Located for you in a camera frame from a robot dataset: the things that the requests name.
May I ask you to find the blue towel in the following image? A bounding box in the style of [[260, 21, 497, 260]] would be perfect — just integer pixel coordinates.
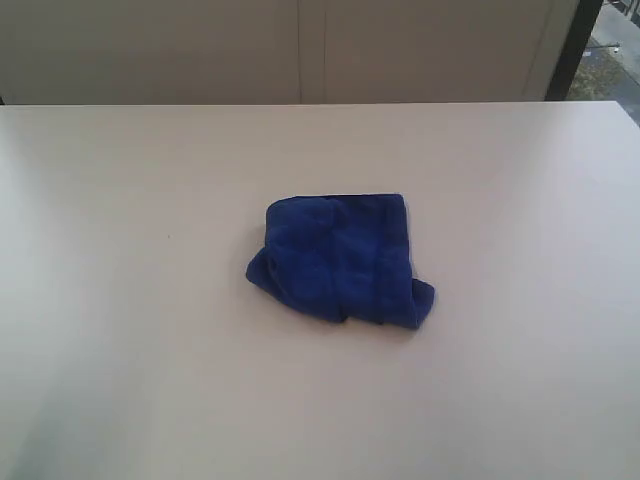
[[246, 194, 435, 330]]

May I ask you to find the black window frame post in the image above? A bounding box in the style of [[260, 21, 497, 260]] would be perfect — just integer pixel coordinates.
[[544, 0, 604, 101]]

